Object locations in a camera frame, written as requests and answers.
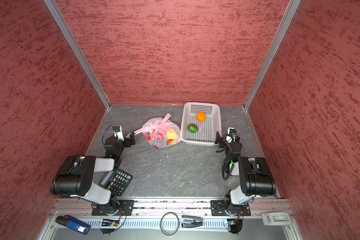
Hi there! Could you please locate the white plastic basket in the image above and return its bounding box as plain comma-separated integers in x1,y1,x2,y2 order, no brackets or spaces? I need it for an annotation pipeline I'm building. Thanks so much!
180,102,222,147

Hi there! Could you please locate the pink plastic bag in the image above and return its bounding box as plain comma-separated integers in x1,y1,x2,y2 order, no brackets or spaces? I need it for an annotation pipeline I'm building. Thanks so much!
134,114,182,150

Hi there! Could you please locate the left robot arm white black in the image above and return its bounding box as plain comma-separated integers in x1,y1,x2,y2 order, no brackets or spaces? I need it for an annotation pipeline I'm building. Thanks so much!
50,133,136,216

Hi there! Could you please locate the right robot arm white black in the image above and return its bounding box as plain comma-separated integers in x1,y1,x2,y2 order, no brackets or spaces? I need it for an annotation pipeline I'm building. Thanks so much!
211,129,277,217

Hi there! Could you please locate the green lime fruit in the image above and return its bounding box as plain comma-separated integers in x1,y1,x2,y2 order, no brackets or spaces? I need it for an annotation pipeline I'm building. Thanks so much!
188,124,199,133

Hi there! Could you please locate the orange fruit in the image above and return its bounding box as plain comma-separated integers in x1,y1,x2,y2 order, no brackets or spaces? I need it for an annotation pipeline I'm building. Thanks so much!
196,112,206,122

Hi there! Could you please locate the black calculator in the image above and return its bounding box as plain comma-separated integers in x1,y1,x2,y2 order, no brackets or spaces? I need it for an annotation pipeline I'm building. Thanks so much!
99,169,133,197

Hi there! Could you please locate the left circuit board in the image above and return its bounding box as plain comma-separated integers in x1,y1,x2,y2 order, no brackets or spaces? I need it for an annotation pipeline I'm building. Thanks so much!
101,219,120,228

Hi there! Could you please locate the circuit board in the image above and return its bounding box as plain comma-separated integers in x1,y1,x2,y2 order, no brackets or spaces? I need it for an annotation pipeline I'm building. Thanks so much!
101,219,120,228
227,219,243,235

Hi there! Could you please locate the right circuit board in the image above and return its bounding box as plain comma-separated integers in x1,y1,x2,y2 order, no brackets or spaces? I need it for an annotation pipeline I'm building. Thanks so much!
227,219,243,235

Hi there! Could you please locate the black grey stapler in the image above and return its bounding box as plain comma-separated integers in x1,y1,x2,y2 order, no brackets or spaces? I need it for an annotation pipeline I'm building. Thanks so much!
182,215,203,228

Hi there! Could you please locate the white plastic holder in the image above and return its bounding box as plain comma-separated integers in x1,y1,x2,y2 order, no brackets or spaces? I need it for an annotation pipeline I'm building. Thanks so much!
261,212,292,226

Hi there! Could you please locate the blue black device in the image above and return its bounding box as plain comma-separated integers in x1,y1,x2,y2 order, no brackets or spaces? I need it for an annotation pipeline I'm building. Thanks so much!
55,215,91,235

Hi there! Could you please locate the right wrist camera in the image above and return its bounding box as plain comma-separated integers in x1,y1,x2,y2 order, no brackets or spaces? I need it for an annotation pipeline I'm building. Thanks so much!
226,128,240,143

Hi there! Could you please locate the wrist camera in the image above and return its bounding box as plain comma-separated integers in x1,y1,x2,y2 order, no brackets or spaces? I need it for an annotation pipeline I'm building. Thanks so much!
226,128,240,143
112,126,124,141

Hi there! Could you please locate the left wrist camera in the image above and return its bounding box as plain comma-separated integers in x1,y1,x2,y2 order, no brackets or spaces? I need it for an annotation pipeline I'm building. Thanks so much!
112,126,124,141

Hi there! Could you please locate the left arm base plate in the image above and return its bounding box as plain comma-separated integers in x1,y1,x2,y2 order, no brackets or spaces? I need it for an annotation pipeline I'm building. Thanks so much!
92,200,135,216

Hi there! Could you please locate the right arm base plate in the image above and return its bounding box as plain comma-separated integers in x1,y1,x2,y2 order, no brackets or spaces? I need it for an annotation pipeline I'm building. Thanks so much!
210,200,251,217

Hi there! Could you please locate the aluminium front rail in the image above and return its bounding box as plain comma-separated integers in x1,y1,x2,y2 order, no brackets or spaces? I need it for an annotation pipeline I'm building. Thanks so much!
39,197,302,240

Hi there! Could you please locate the black ring cable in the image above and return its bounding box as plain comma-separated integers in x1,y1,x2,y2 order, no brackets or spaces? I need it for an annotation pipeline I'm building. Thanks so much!
159,211,180,236

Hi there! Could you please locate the left aluminium corner post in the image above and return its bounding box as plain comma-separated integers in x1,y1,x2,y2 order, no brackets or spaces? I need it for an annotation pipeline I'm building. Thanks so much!
44,0,112,110

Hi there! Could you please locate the aluminium corner post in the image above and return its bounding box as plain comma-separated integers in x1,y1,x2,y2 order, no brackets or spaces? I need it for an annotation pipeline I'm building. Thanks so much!
44,0,112,110
244,0,301,111

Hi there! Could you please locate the right aluminium corner post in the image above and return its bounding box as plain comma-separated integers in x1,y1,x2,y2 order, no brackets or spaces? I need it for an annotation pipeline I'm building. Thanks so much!
244,0,301,111

